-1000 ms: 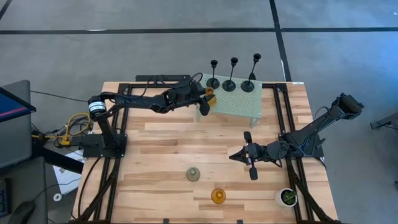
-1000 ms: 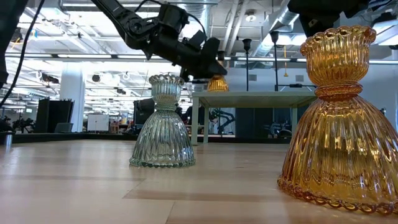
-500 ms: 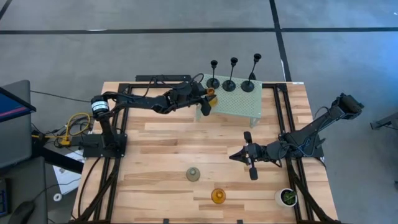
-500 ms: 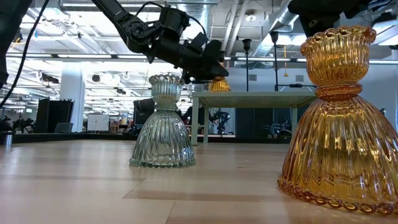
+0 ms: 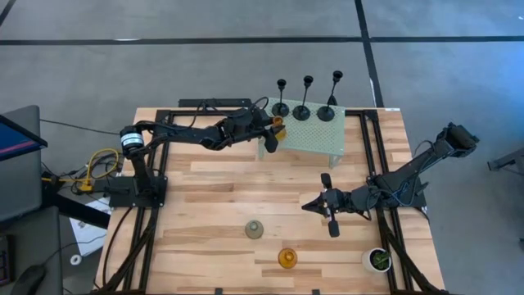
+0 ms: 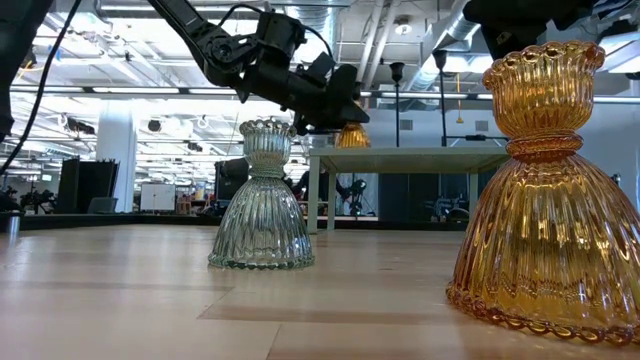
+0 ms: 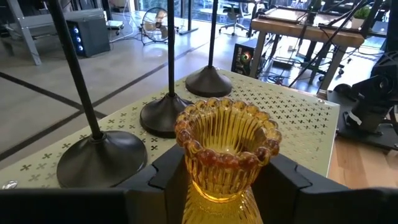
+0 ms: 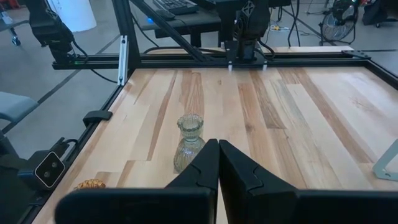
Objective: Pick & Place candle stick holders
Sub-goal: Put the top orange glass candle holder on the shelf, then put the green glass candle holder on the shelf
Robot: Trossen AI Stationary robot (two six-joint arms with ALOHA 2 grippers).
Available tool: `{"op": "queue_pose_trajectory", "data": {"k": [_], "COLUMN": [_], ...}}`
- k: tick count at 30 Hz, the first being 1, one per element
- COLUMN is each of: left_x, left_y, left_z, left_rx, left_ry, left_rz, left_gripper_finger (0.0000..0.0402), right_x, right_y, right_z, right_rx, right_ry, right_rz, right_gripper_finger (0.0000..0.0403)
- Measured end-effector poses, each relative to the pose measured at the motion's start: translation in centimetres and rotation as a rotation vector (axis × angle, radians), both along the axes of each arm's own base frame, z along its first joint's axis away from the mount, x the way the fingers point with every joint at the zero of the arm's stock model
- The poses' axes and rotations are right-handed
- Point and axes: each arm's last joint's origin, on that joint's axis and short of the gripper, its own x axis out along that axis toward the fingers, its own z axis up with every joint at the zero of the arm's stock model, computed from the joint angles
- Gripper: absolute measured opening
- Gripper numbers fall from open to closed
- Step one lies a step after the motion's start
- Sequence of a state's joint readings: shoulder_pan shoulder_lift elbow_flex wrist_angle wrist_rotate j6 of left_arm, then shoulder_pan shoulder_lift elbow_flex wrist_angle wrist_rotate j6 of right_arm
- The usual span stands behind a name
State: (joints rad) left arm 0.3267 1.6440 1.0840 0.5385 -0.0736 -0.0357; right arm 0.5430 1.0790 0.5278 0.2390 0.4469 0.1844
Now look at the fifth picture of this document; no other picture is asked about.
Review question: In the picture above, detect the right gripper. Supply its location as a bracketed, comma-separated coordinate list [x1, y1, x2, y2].
[301, 172, 355, 239]

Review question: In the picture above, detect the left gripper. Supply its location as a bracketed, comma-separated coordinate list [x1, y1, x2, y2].
[223, 108, 287, 155]

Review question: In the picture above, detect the short black candlestick holder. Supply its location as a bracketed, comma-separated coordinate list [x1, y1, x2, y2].
[271, 79, 291, 118]

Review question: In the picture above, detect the amber ribbed glass candle holder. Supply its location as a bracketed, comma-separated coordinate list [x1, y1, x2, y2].
[278, 247, 299, 270]
[271, 116, 288, 143]

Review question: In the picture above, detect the medium black candlestick holder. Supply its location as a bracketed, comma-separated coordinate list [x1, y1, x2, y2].
[292, 75, 314, 122]

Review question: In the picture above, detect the tall black candlestick holder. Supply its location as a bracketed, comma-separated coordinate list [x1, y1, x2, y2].
[317, 70, 345, 123]

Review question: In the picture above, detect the clear ribbed glass candle holder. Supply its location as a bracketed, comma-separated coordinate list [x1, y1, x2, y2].
[244, 220, 264, 240]

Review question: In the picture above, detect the green perforated metal stand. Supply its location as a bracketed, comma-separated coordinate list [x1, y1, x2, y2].
[256, 97, 347, 169]

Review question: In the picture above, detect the white plant pot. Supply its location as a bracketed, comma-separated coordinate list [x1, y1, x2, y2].
[360, 247, 393, 274]

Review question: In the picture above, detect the small green plant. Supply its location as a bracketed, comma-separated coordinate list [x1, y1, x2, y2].
[370, 250, 391, 271]

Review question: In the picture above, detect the grey stand leg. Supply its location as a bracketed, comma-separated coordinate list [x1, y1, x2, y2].
[486, 146, 524, 181]

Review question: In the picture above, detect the black floor stand leg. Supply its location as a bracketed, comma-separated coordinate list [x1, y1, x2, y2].
[40, 191, 112, 230]

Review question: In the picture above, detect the white paper sheet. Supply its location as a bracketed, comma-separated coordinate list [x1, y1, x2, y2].
[68, 197, 111, 257]

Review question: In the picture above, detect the large black monitor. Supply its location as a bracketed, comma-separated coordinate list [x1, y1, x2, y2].
[0, 114, 48, 161]

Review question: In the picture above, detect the dark grey desk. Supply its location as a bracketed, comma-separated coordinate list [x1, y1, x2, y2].
[0, 206, 63, 295]

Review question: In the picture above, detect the black computer mouse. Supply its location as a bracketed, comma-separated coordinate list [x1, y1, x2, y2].
[11, 264, 47, 295]

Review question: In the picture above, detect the black keyboard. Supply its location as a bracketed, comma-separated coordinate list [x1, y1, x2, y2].
[0, 235, 13, 287]

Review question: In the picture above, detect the black aluminium extrusion frame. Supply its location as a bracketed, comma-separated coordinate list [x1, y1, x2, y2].
[96, 98, 449, 295]

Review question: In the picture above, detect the black floor cable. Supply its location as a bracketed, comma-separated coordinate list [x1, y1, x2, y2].
[39, 118, 132, 137]

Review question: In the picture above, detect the yellow cable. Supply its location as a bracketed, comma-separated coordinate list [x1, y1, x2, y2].
[40, 147, 120, 193]

